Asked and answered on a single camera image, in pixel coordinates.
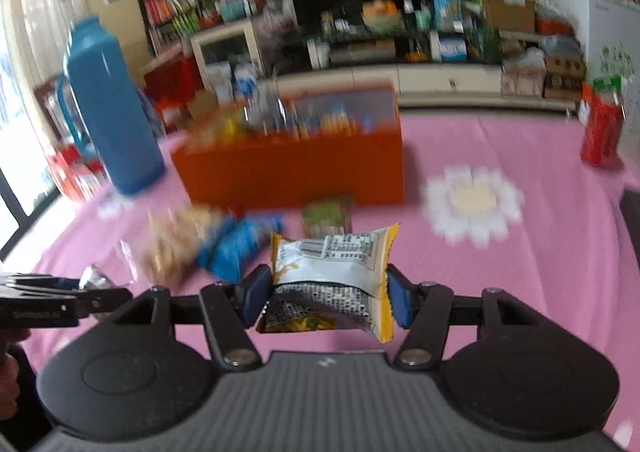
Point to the tall blue carton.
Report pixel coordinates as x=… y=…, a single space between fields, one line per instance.
x=446 y=9

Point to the blue thermos flask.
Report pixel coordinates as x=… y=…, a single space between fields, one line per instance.
x=110 y=121

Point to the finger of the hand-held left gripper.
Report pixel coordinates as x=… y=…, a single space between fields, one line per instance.
x=105 y=301

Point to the white board with green drawing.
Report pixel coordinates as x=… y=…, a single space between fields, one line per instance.
x=612 y=31

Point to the wide blue white carton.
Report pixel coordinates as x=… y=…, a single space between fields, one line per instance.
x=450 y=47

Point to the white blue bag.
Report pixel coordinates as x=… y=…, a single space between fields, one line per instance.
x=220 y=81
x=246 y=81

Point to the pink flowered tablecloth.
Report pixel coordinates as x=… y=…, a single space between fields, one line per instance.
x=550 y=282

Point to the green snack packet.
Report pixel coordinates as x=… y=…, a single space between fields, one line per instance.
x=327 y=217

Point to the orange box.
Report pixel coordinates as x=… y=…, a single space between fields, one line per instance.
x=280 y=171

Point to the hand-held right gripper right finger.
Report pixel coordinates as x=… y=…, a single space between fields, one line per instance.
x=400 y=297

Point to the white curtain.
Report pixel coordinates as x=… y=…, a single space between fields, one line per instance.
x=35 y=31

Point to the red bottle with green label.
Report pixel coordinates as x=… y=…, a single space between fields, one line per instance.
x=602 y=131

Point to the red white packages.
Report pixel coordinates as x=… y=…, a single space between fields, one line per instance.
x=75 y=176

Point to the tan snack packet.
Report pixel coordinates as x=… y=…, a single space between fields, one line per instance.
x=170 y=247

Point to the person's left hand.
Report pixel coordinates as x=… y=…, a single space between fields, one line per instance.
x=7 y=382

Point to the red storage box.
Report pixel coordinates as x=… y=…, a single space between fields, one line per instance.
x=172 y=79

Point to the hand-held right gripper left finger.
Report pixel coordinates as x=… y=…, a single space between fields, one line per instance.
x=257 y=289

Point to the silver snack packet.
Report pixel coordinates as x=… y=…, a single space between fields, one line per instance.
x=97 y=278

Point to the pile of mixed snacks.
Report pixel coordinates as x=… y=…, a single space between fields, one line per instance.
x=310 y=124

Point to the white yellow snack packet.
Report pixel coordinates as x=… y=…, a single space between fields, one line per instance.
x=340 y=262

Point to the blue snack packet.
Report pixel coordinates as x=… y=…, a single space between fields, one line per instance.
x=235 y=244

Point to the bowl of oranges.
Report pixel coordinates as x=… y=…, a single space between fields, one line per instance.
x=382 y=14

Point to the brown cardboard box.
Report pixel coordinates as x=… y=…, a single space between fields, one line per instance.
x=510 y=14

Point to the white television cabinet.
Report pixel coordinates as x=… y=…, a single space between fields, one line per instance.
x=430 y=79

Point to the beige standing air conditioner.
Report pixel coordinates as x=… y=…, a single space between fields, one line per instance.
x=115 y=16

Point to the white microwave oven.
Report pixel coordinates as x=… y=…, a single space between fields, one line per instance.
x=225 y=49

